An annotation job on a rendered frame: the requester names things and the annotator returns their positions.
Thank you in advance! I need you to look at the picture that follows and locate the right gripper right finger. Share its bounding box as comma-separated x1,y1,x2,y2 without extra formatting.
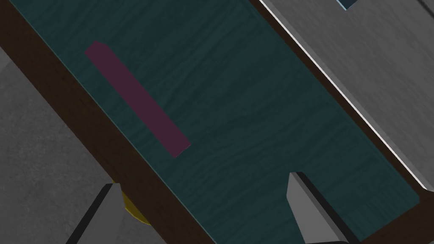
286,172,361,244

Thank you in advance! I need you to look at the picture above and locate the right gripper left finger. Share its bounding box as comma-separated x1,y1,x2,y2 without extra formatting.
65,183,167,244

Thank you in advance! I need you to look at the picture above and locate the purple bar door handle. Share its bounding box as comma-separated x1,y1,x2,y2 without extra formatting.
84,41,192,159

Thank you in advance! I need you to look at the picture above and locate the yellow round knob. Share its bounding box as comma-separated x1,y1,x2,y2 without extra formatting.
112,180,152,226

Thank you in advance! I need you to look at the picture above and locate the teal door leaf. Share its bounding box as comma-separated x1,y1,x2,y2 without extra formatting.
9,0,421,244

